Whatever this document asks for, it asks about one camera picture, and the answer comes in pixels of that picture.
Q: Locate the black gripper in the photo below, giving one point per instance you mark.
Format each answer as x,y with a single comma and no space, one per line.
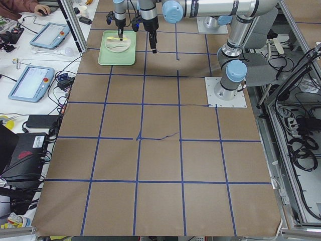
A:
120,24
150,25

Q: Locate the yellow plastic fork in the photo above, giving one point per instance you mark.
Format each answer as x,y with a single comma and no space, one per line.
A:
116,39

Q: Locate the cream round plate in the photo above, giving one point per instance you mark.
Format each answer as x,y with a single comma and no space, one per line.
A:
126,42

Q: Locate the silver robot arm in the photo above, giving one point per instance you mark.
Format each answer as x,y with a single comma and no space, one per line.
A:
119,6
243,13

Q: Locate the operator hand on mouse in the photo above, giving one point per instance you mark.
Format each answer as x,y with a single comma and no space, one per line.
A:
42,10

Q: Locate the light green tray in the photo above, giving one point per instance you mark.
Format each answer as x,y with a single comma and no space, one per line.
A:
106,57

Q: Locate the white light bulb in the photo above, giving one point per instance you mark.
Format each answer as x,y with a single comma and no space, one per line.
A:
68,52

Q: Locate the far blue teach pendant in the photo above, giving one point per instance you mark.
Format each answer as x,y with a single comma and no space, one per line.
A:
50,36

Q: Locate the blue teach pendant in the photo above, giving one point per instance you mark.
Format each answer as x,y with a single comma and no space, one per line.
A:
50,36
32,84

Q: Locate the near blue teach pendant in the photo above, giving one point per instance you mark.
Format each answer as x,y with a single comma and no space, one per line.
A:
32,84

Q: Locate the grey office chair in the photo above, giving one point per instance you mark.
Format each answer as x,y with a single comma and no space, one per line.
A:
259,72

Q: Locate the black power adapter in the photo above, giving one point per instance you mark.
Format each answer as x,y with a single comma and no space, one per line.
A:
38,121

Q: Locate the black laptop computer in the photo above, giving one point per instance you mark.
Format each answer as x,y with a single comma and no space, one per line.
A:
22,158

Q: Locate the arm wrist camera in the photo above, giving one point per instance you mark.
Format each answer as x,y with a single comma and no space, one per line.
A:
135,23
110,17

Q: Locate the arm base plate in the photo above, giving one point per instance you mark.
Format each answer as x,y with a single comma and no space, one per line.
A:
209,25
217,96

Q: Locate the aluminium frame post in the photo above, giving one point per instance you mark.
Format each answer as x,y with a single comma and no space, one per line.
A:
73,23

